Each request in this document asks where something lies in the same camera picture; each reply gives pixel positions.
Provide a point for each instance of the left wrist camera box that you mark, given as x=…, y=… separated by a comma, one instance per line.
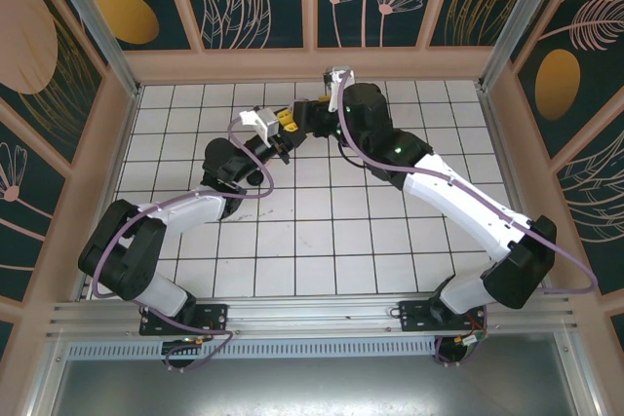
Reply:
x=265, y=124

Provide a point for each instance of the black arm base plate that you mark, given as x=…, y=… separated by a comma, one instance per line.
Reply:
x=414, y=316
x=214, y=316

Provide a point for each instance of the wall panel pink leaf outlines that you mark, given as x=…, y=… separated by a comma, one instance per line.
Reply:
x=595, y=211

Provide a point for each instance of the black earbud charging case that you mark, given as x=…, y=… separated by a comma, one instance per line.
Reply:
x=255, y=181

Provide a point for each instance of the aluminium side rail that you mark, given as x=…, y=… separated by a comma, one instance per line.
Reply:
x=517, y=167

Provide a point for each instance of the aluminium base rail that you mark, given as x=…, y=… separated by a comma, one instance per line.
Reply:
x=317, y=311

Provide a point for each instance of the aluminium frame post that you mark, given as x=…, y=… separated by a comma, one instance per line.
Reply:
x=577, y=372
x=97, y=26
x=521, y=21
x=44, y=382

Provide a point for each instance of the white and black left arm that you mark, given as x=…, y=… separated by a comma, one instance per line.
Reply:
x=185, y=211

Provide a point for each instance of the wall panel single flower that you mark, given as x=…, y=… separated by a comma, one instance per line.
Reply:
x=29, y=221

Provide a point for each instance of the wall panel orange circle leaves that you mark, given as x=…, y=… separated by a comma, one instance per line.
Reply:
x=287, y=7

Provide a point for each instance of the wall panel gold oval feather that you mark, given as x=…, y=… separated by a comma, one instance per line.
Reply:
x=599, y=70

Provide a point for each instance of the wall panel large pink oval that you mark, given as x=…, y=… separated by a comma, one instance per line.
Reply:
x=29, y=36

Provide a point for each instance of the wall panel small gold oval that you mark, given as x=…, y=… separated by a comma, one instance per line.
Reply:
x=170, y=21

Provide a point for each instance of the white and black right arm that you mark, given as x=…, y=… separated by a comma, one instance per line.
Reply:
x=463, y=211

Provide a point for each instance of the green circuit board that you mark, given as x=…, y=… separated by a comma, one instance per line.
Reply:
x=470, y=340

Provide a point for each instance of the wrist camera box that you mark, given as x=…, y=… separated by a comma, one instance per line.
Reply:
x=265, y=124
x=339, y=77

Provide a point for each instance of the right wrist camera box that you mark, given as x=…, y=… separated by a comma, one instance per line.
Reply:
x=339, y=77

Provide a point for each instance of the grey metal sheet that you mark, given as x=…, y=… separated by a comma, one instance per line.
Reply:
x=312, y=387

